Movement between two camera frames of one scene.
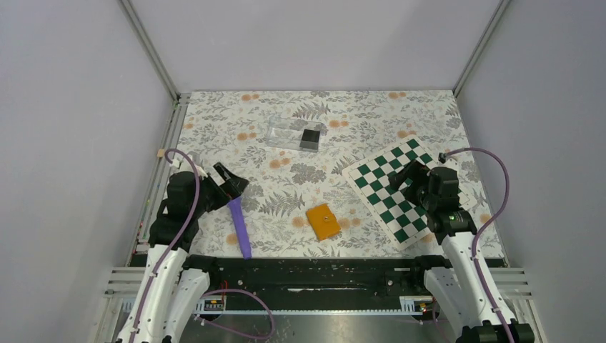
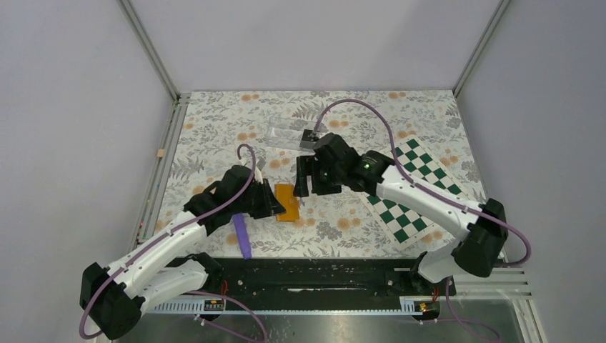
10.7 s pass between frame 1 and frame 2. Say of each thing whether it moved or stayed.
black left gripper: moved
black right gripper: moved
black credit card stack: stayed
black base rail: stayed
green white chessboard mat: stayed
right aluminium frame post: stayed
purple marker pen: stayed
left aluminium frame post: stayed
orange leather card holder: moved
